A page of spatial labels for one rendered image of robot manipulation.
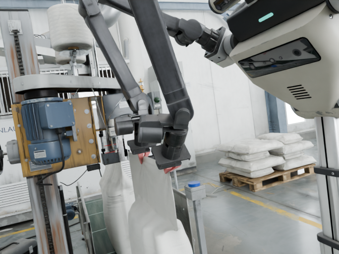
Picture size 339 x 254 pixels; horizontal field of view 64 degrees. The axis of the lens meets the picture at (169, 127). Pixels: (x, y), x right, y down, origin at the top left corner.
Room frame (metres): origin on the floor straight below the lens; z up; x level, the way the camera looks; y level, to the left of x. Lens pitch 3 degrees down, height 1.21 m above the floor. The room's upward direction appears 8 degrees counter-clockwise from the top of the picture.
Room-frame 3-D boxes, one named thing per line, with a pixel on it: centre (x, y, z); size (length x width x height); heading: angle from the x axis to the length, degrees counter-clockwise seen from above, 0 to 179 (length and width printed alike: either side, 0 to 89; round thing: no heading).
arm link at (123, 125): (0.98, 0.14, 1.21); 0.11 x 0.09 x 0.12; 111
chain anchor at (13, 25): (1.20, 0.61, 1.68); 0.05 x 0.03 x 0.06; 111
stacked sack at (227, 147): (4.22, -1.05, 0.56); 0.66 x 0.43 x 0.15; 109
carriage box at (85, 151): (1.30, 0.54, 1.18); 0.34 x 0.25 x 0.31; 111
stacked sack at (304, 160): (4.08, -1.77, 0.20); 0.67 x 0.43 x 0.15; 111
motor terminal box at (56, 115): (0.99, 0.40, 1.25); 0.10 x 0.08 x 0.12; 136
